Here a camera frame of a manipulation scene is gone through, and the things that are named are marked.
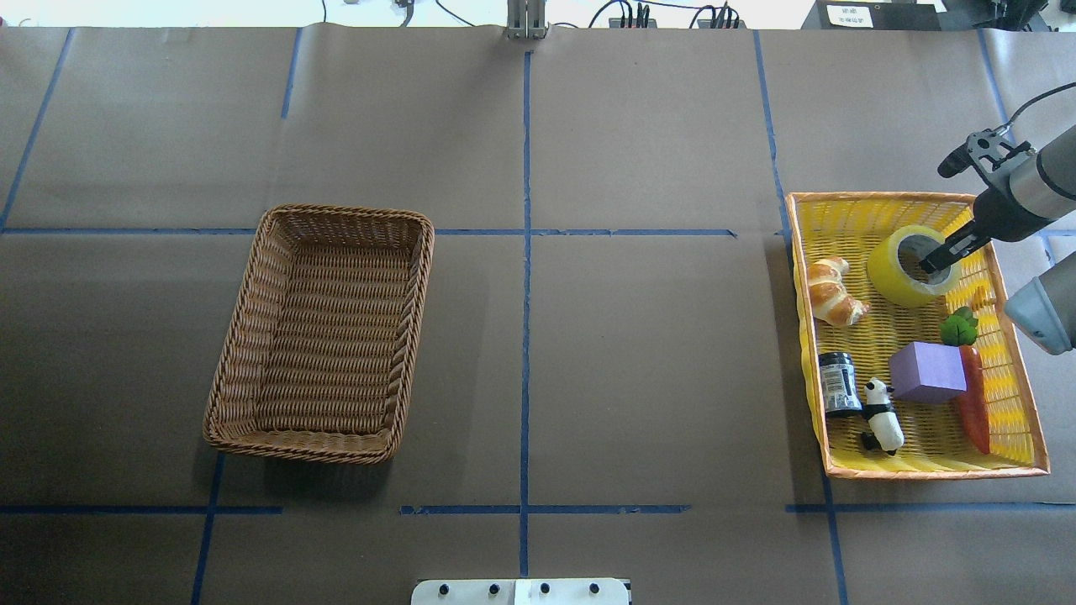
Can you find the orange toy carrot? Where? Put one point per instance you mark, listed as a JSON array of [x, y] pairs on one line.
[[960, 330]]

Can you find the small black jar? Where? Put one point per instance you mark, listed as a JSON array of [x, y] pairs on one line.
[[839, 385]]

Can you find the toy croissant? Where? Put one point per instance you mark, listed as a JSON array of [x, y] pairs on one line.
[[830, 300]]

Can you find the brown wicker basket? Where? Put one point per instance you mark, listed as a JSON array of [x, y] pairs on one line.
[[319, 359]]

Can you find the panda figurine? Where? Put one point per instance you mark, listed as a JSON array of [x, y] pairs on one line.
[[885, 433]]

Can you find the purple cube block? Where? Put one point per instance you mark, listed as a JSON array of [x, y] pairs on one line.
[[926, 372]]

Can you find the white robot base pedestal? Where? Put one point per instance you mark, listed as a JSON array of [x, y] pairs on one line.
[[565, 590]]

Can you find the yellow plastic basket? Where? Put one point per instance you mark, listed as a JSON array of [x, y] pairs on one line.
[[851, 225]]

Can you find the yellow tape roll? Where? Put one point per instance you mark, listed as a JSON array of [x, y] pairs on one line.
[[893, 268]]

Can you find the aluminium frame post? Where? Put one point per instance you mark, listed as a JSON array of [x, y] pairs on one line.
[[526, 19]]

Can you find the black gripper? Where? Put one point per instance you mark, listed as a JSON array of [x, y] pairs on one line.
[[998, 213]]

